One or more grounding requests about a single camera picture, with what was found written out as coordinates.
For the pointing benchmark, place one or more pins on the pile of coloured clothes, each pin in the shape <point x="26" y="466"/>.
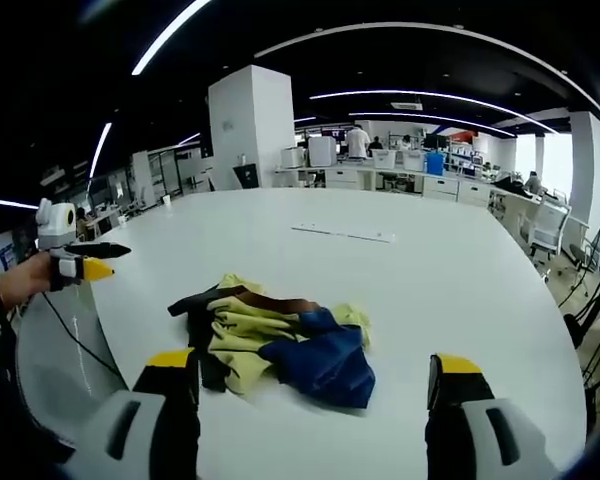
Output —
<point x="290" y="340"/>

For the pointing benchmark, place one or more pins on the black tripod stand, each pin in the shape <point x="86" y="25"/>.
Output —
<point x="597" y="320"/>

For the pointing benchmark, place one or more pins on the white storage bin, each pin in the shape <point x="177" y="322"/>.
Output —
<point x="413" y="161"/>
<point x="385" y="159"/>

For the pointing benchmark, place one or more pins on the white box appliance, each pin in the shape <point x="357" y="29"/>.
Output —
<point x="322" y="151"/>

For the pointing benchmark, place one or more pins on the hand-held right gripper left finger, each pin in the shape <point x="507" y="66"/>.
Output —
<point x="145" y="420"/>

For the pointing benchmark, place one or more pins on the flat white strip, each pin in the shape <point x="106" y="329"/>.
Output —
<point x="344" y="233"/>

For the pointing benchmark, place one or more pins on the black sign board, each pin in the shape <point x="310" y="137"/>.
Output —
<point x="246" y="176"/>

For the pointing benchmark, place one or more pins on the person's left hand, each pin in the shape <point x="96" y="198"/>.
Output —
<point x="27" y="277"/>

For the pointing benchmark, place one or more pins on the white mesh office chair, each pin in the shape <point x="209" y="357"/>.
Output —
<point x="550" y="227"/>

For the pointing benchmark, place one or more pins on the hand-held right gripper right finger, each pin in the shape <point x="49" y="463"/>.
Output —
<point x="472" y="420"/>

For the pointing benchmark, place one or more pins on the blue storage bin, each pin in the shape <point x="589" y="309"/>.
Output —
<point x="434" y="162"/>

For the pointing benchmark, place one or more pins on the white square pillar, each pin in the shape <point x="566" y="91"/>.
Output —
<point x="250" y="127"/>

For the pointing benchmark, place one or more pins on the white drawer cabinet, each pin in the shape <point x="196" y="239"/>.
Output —
<point x="441" y="188"/>
<point x="344" y="176"/>
<point x="474" y="193"/>

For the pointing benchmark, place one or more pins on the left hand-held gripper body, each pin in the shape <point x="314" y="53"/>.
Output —
<point x="55" y="227"/>

